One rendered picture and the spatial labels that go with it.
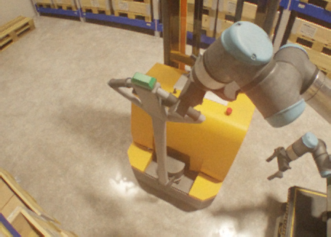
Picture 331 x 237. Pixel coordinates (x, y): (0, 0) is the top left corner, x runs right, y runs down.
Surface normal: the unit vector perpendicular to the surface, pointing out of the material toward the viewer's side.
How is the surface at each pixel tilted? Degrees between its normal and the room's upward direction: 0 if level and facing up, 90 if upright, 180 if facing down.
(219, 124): 45
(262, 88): 73
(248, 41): 28
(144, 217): 0
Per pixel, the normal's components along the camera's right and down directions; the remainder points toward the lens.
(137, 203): -0.02, -0.65
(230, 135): -0.46, 0.39
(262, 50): 0.22, -0.27
